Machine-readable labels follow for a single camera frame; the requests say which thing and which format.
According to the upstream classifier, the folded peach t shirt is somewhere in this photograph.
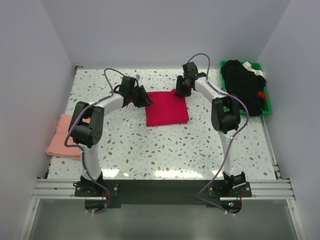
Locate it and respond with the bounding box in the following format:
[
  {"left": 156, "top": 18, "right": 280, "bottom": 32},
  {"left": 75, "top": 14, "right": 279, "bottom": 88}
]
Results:
[{"left": 46, "top": 114, "right": 81, "bottom": 160}]

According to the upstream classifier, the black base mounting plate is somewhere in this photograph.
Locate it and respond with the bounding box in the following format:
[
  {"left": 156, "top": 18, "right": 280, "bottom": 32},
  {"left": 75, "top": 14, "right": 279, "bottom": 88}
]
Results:
[{"left": 73, "top": 179, "right": 253, "bottom": 211}]

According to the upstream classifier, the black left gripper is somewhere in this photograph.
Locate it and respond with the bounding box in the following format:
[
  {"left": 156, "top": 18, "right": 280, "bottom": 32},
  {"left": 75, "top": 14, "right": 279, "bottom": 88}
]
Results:
[{"left": 129, "top": 85, "right": 153, "bottom": 108}]

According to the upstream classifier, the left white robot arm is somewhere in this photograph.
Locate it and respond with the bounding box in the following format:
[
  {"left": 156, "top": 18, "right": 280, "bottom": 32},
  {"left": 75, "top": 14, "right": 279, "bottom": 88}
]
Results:
[{"left": 64, "top": 76, "right": 153, "bottom": 196}]

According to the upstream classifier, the magenta red t shirt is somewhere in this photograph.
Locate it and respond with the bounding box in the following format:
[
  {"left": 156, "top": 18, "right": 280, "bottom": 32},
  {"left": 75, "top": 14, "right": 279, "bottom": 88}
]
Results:
[{"left": 145, "top": 89, "right": 189, "bottom": 127}]

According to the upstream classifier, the black t shirt in bin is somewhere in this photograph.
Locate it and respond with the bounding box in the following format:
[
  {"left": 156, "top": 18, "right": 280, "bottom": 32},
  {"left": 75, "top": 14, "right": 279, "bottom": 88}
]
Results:
[{"left": 220, "top": 60, "right": 266, "bottom": 117}]

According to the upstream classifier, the white garment in bin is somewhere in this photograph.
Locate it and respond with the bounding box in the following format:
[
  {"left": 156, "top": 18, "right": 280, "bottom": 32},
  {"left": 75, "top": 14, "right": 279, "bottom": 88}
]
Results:
[{"left": 242, "top": 61, "right": 264, "bottom": 77}]

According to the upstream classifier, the red garment in bin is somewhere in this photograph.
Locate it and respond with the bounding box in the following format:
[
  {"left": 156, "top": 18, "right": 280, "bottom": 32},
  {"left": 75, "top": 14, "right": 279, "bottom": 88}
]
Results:
[{"left": 257, "top": 91, "right": 267, "bottom": 101}]

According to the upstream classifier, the aluminium rail frame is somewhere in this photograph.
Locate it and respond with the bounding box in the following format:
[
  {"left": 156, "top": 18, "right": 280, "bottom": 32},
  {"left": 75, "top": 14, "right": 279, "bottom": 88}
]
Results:
[{"left": 31, "top": 160, "right": 307, "bottom": 240}]

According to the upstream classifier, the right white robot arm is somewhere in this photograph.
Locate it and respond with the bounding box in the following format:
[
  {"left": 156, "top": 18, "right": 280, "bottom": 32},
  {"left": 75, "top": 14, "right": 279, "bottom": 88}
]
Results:
[{"left": 174, "top": 62, "right": 246, "bottom": 197}]

